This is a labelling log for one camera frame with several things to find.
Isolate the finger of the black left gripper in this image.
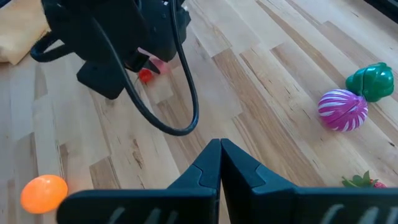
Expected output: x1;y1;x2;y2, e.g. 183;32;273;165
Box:
126;51;161;75
76;60;129;100

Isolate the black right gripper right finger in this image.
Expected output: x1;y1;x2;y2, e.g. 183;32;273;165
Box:
221;138;398;224

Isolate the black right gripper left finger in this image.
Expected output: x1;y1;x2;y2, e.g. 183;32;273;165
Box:
56;138;222;224

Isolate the pink toy peach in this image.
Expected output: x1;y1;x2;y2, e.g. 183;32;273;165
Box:
148;56;172;76

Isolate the small green toy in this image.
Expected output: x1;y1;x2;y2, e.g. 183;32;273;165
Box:
341;170;388;189

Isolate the purple white striped toy onion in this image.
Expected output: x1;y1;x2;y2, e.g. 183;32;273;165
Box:
317;88;369;133

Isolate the orange toy orange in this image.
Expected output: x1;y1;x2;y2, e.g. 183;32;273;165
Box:
19;174;69;215

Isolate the green toy bell pepper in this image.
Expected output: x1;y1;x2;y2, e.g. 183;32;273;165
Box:
345;62;396;103

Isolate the yellow folded cloth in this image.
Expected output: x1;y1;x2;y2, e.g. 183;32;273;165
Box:
0;0;51;65

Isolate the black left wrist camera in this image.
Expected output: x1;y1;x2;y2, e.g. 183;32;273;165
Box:
136;0;192;63

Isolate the black aluminium table frame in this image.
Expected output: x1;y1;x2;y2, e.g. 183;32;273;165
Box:
364;0;398;20

